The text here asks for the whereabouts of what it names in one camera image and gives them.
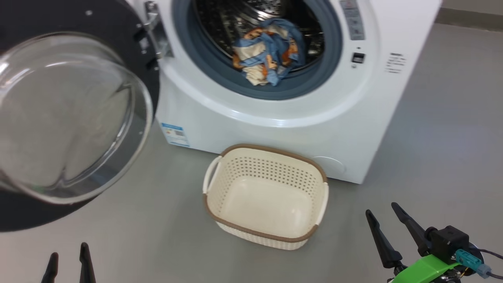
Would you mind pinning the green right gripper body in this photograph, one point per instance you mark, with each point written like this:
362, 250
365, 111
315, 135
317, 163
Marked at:
424, 271

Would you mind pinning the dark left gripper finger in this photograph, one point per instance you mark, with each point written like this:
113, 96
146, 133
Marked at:
86, 269
51, 273

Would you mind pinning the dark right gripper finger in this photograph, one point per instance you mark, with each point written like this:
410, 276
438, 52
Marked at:
414, 230
383, 245

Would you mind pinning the black glass washing machine door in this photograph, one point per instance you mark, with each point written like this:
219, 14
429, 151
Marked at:
59, 118

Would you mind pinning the blue bear print clothing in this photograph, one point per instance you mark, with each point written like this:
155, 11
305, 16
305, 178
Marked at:
275, 43

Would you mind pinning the cream perforated laundry basket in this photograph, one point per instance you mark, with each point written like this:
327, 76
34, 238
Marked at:
267, 204

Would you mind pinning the white front-load washing machine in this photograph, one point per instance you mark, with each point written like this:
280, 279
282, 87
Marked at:
275, 129

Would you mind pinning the black door latch socket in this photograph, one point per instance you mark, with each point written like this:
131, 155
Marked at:
358, 58

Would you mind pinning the grey rubber door gasket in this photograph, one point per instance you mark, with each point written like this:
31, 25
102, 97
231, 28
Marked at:
208, 67

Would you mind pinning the metal door hinge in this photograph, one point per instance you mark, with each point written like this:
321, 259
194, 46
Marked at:
157, 31

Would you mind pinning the steel washing machine drum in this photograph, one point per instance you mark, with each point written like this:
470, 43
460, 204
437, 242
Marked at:
220, 23

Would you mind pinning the round drain filter cover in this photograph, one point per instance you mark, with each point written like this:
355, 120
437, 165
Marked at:
330, 166

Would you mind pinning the blue energy label sticker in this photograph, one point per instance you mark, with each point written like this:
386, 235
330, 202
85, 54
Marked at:
175, 135

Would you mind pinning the small printed text label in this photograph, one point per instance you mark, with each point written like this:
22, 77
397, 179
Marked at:
395, 63

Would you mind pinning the grey skirting board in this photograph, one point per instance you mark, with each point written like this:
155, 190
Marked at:
471, 19

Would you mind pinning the grey instruction sticker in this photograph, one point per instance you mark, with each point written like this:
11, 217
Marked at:
353, 19

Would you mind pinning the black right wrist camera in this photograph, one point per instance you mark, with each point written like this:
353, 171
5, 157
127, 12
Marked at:
448, 241

